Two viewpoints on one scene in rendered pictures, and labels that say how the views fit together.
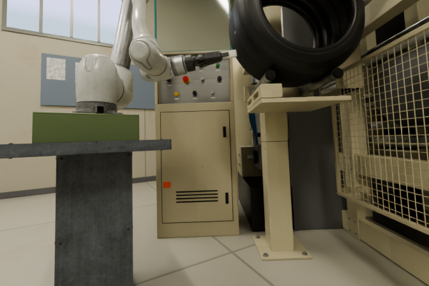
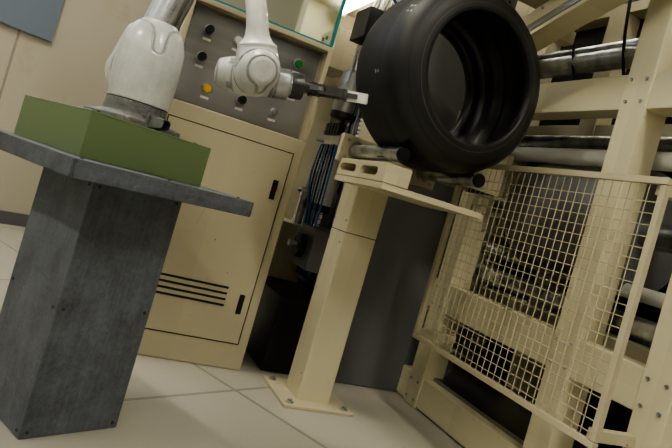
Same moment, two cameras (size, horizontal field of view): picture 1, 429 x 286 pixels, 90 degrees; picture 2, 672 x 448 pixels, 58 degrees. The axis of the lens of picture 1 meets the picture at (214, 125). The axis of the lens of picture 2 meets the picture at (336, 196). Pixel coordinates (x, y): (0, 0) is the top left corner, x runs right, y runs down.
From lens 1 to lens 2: 93 cm
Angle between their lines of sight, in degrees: 23
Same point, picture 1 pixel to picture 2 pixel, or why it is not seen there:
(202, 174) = (211, 253)
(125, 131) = (187, 169)
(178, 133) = not seen: hidden behind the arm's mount
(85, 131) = (142, 155)
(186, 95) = (225, 97)
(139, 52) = (262, 73)
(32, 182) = not seen: outside the picture
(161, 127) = not seen: hidden behind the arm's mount
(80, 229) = (91, 296)
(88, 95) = (145, 93)
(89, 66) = (159, 46)
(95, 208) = (116, 271)
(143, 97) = (25, 0)
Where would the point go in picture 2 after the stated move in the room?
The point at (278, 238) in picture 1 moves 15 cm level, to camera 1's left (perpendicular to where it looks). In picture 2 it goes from (312, 381) to (273, 375)
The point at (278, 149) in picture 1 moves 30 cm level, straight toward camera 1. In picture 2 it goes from (358, 249) to (372, 260)
